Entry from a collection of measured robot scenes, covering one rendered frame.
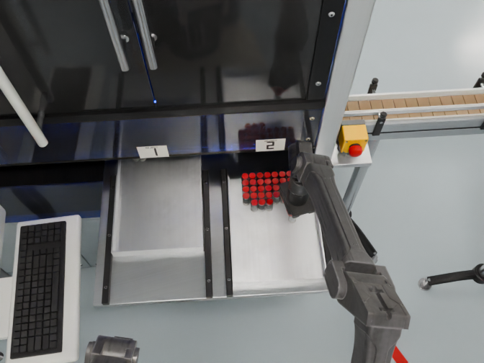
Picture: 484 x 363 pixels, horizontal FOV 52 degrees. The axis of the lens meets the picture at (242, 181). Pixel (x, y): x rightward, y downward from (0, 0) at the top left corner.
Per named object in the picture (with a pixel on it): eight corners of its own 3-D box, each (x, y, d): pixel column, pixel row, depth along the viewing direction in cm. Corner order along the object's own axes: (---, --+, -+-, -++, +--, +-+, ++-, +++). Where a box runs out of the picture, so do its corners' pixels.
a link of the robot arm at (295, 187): (291, 184, 120) (315, 184, 120) (289, 159, 123) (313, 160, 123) (288, 197, 125) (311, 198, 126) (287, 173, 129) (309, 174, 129)
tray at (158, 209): (119, 156, 160) (117, 150, 157) (201, 151, 161) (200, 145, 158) (114, 256, 144) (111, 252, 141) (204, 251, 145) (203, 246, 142)
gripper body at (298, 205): (300, 181, 135) (304, 166, 129) (315, 212, 131) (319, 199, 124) (278, 187, 134) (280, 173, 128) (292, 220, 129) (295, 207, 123)
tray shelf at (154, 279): (106, 160, 162) (104, 157, 160) (320, 148, 164) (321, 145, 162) (94, 307, 139) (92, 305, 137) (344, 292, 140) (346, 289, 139)
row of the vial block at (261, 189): (242, 193, 153) (242, 186, 149) (300, 190, 154) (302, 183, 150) (242, 199, 152) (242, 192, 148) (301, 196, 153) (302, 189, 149)
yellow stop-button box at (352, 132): (336, 133, 154) (340, 119, 148) (359, 132, 155) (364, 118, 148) (340, 154, 151) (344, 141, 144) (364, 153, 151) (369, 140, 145)
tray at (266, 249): (228, 179, 156) (227, 174, 153) (311, 176, 156) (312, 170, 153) (232, 286, 140) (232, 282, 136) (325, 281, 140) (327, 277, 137)
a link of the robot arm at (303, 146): (297, 165, 114) (331, 171, 116) (294, 124, 120) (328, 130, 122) (279, 189, 124) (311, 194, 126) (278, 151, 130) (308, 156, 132)
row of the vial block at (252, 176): (241, 180, 156) (240, 173, 152) (299, 177, 156) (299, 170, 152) (241, 186, 155) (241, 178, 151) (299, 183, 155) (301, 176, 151)
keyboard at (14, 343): (21, 227, 157) (18, 224, 155) (66, 221, 158) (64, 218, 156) (11, 359, 138) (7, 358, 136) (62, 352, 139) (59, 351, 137)
